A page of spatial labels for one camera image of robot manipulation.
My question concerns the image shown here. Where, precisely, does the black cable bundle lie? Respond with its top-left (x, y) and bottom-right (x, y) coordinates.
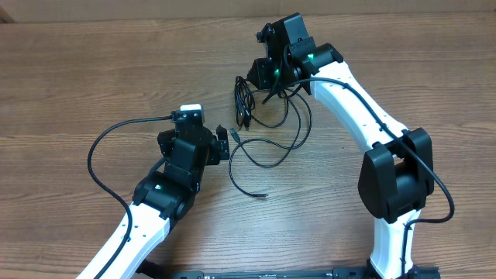
top-left (233, 74), bottom-right (313, 170)

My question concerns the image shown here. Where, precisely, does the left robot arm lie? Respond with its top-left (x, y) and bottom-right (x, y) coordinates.
top-left (79, 122), bottom-right (229, 278)

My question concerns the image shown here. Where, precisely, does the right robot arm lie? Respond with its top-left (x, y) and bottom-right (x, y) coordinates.
top-left (247, 13), bottom-right (434, 278)

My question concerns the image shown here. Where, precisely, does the left camera cable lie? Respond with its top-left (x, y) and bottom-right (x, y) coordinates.
top-left (87, 115), bottom-right (174, 279)

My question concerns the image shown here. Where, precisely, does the camera cable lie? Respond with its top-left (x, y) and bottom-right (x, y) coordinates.
top-left (261, 69), bottom-right (456, 279)
top-left (87, 115), bottom-right (174, 279)

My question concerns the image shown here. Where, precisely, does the right camera cable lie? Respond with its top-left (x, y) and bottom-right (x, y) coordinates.
top-left (261, 69), bottom-right (456, 279)

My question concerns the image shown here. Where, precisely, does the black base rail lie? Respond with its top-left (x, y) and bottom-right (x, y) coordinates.
top-left (135, 259), bottom-right (441, 279)

